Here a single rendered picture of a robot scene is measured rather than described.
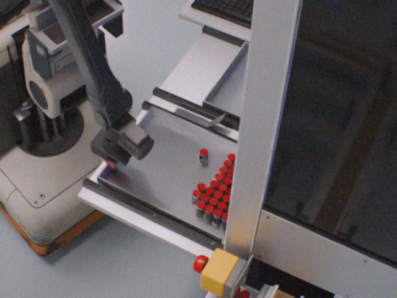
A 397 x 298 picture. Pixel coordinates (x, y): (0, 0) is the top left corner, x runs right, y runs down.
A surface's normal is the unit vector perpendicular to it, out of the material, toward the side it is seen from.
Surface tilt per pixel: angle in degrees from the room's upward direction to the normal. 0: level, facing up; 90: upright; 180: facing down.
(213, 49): 0
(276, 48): 90
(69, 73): 8
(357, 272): 90
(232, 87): 0
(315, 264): 90
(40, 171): 0
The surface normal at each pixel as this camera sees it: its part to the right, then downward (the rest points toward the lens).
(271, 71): -0.48, 0.70
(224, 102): 0.04, -0.60
